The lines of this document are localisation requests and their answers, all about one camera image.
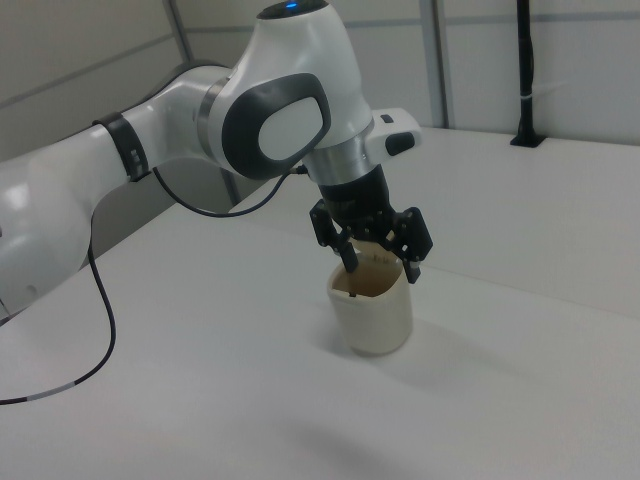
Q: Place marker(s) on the white trash bin lid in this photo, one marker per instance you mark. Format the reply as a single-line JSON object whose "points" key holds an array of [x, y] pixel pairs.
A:
{"points": [[377, 252]]}

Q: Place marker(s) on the small white trash bin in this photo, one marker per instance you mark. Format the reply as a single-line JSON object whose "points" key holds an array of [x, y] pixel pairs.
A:
{"points": [[375, 320]]}

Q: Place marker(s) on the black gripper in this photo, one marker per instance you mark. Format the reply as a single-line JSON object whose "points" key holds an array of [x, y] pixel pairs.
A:
{"points": [[360, 205]]}

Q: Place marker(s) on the grey partition post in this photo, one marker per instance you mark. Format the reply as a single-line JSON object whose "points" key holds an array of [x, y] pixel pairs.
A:
{"points": [[180, 35], [437, 60]]}

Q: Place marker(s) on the black pole with base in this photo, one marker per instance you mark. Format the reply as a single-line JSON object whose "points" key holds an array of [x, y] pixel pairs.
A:
{"points": [[525, 75]]}

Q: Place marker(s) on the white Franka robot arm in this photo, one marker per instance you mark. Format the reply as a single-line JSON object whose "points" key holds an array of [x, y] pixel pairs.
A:
{"points": [[175, 110]]}

